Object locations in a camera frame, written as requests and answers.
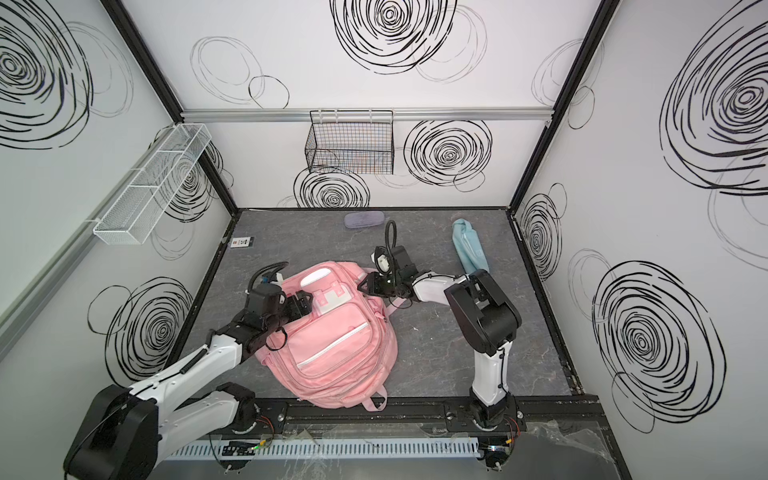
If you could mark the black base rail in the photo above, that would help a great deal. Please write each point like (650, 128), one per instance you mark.
(456, 414)

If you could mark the aluminium wall rail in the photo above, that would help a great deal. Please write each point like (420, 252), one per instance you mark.
(243, 115)
(17, 318)

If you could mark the black aluminium frame post left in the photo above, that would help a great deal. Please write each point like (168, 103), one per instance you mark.
(130, 34)

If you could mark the purple fabric glasses case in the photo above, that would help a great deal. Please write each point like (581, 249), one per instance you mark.
(364, 219)

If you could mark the teal pencil pouch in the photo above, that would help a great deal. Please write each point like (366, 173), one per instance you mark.
(468, 247)

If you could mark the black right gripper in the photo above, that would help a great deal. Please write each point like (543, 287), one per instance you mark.
(377, 282)

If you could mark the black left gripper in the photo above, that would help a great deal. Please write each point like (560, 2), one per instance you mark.
(294, 303)

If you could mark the clear lead refill box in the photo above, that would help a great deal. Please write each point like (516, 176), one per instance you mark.
(241, 242)

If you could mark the black wire basket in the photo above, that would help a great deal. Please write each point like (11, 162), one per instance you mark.
(362, 147)

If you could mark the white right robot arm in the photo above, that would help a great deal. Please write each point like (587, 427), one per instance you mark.
(484, 314)

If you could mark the black frame post right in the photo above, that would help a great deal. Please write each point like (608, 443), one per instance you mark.
(590, 43)

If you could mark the aluminium wall rail left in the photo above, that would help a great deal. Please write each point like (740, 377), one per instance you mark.
(17, 318)

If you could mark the pink student backpack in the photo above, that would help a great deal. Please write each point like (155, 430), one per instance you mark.
(341, 354)

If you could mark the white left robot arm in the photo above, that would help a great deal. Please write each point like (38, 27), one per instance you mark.
(128, 431)

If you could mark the grey slotted cable duct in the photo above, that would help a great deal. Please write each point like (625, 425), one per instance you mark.
(341, 449)

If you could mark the aluminium wall rail back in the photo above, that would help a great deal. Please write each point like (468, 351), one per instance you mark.
(243, 115)

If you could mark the white mesh wall shelf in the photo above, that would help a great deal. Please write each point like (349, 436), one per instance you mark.
(169, 183)

